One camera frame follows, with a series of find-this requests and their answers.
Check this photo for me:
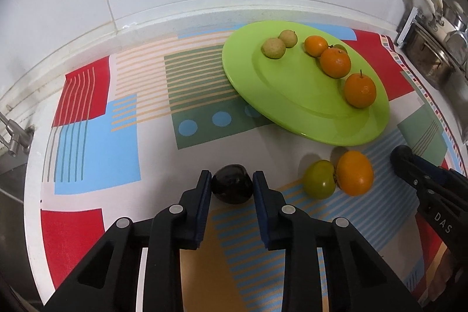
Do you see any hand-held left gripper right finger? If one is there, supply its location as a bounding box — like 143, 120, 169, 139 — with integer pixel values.
252, 170, 421, 312

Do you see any green plate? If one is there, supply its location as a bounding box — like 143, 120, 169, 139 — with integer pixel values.
221, 20, 390, 147

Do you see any gooseneck faucet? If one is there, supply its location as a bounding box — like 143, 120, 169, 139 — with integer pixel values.
0, 112, 36, 156

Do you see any small yellow-brown pear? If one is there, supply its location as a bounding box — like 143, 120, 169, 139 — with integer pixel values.
261, 37, 286, 60
278, 30, 298, 49

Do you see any orange with stem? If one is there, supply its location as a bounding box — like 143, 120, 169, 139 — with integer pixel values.
344, 69, 377, 109

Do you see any dish rack with utensils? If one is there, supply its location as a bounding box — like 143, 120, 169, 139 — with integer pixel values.
403, 17, 456, 89

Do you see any large orange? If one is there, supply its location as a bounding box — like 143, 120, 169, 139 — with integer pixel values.
320, 46, 352, 79

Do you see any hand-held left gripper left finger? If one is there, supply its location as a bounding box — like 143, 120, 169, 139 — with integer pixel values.
44, 169, 213, 312

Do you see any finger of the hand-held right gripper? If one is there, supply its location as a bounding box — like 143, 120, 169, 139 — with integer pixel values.
412, 155, 468, 199
389, 145, 468, 222

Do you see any colourful patterned tablecloth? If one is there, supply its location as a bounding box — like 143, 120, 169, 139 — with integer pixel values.
39, 23, 468, 312

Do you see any dark plum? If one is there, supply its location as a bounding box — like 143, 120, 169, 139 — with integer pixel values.
211, 163, 254, 205

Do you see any person's right hand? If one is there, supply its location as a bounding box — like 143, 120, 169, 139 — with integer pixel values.
427, 249, 464, 304

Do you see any stainless steel sink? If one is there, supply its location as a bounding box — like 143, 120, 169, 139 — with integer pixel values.
0, 151, 28, 263

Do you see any small orange tangerine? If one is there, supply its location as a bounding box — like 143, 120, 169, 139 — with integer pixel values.
304, 35, 329, 57
335, 150, 374, 197

